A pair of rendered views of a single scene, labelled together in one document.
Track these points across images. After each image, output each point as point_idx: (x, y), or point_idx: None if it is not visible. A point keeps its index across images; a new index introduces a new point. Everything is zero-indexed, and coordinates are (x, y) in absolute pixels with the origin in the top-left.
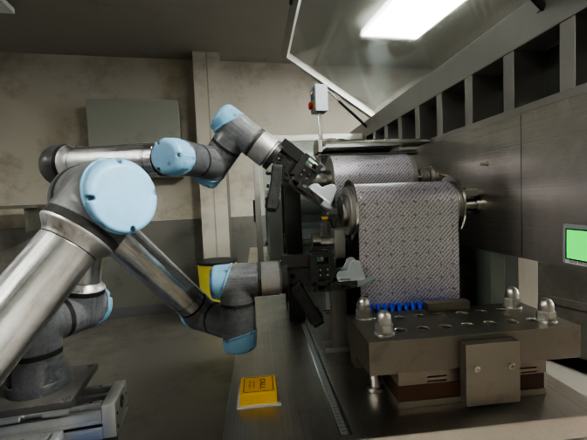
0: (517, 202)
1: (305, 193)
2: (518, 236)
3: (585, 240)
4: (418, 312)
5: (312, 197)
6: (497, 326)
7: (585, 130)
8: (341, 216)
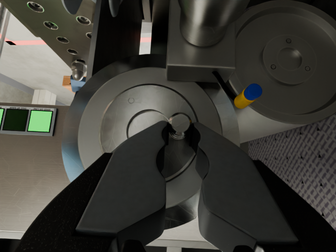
0: None
1: (64, 245)
2: None
3: (33, 124)
4: (91, 5)
5: (59, 194)
6: (55, 40)
7: (25, 202)
8: (164, 117)
